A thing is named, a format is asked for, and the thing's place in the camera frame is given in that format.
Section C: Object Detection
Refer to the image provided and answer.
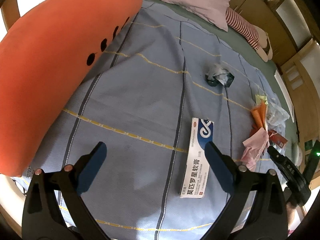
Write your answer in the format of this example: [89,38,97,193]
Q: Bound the white device on bed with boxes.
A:
[292,142,303,167]

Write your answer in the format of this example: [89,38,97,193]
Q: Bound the dark green wrapper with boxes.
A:
[206,63,235,88]

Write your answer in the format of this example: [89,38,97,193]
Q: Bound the white flat board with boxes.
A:
[274,70,295,122]

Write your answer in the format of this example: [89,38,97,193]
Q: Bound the orange snack wrapper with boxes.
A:
[250,101,268,136]

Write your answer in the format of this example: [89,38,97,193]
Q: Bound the red cigarette box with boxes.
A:
[268,129,287,148]

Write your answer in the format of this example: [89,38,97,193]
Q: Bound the orange carrot plush pillow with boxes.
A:
[1,0,143,177]

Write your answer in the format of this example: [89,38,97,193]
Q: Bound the pink plastic package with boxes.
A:
[241,128,270,172]

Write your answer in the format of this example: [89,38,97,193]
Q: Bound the striped plush doll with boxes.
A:
[226,7,273,62]

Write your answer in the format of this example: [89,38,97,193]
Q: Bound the clear plastic bag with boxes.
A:
[266,102,290,126]

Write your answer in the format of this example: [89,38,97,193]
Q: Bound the white blue ointment box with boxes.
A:
[180,118,214,198]

